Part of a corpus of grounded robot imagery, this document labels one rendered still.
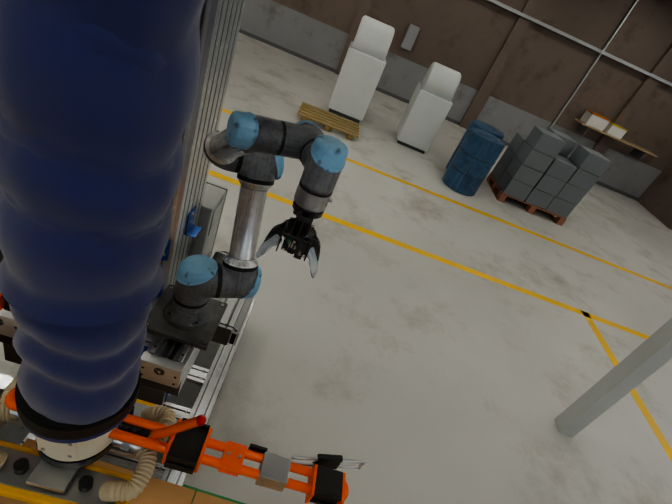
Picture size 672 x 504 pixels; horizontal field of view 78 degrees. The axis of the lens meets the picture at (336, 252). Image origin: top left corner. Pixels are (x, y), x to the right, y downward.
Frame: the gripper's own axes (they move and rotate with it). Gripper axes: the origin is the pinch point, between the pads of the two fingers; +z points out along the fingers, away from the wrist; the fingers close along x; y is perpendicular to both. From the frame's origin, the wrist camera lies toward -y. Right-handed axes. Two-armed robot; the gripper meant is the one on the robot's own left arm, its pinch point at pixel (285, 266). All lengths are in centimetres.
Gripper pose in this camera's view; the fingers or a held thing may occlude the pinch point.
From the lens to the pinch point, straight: 106.0
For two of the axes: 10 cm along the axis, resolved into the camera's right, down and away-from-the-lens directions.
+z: -3.5, 7.7, 5.4
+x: 9.3, 3.4, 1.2
